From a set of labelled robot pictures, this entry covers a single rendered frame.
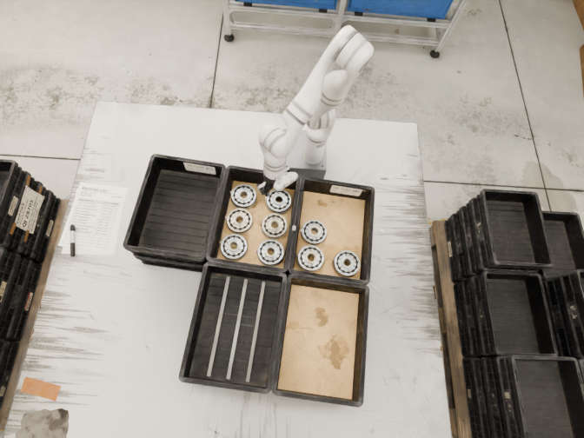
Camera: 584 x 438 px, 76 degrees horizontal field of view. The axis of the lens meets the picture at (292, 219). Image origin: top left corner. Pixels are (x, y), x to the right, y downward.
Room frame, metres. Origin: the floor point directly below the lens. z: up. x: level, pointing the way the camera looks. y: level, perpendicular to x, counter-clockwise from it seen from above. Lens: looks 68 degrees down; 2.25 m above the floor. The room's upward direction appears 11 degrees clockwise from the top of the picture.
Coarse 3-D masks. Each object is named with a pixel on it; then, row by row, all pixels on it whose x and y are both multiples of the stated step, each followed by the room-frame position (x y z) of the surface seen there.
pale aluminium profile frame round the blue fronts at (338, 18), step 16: (224, 0) 2.32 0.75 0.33; (464, 0) 2.54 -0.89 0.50; (224, 16) 2.30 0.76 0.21; (304, 16) 2.39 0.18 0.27; (320, 16) 2.40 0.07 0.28; (336, 16) 2.42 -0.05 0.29; (352, 16) 2.44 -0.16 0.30; (368, 16) 2.46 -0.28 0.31; (384, 16) 2.49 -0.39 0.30; (448, 16) 2.62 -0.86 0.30; (272, 32) 2.35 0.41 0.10; (288, 32) 2.37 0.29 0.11; (304, 32) 2.39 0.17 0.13; (320, 32) 2.41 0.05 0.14; (336, 32) 2.43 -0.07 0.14; (448, 32) 2.54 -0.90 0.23
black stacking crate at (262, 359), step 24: (216, 288) 0.24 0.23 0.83; (240, 288) 0.26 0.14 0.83; (264, 288) 0.28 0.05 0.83; (216, 312) 0.16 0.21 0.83; (264, 312) 0.19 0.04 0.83; (192, 336) 0.05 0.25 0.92; (240, 336) 0.09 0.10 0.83; (264, 336) 0.10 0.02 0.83; (192, 360) -0.02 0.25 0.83; (216, 360) 0.00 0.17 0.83; (240, 360) 0.01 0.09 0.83; (264, 360) 0.03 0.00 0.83; (240, 384) -0.06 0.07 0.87; (264, 384) -0.05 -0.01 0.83
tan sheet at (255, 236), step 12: (288, 192) 0.69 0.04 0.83; (264, 204) 0.61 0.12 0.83; (252, 216) 0.55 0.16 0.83; (264, 216) 0.56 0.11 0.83; (288, 216) 0.58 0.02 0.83; (228, 228) 0.48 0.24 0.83; (252, 228) 0.50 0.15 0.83; (288, 228) 0.53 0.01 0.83; (252, 240) 0.45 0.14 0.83; (264, 240) 0.46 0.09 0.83; (276, 240) 0.47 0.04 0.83; (252, 252) 0.40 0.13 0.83
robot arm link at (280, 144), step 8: (288, 112) 0.66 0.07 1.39; (288, 120) 0.64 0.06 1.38; (296, 120) 0.64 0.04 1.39; (288, 128) 0.62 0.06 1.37; (296, 128) 0.63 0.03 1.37; (272, 136) 0.60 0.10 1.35; (280, 136) 0.60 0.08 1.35; (288, 136) 0.60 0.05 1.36; (296, 136) 0.62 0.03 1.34; (264, 144) 0.59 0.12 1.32; (272, 144) 0.58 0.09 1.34; (280, 144) 0.58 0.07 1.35; (288, 144) 0.59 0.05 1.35; (272, 152) 0.57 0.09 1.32; (280, 152) 0.56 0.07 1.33; (288, 152) 0.58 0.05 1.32
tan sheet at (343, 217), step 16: (304, 192) 0.70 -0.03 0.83; (304, 208) 0.63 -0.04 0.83; (320, 208) 0.65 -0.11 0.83; (336, 208) 0.66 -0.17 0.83; (352, 208) 0.67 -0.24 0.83; (336, 224) 0.59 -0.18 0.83; (352, 224) 0.60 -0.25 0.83; (336, 240) 0.52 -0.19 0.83; (352, 240) 0.53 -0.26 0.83; (320, 272) 0.38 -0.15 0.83
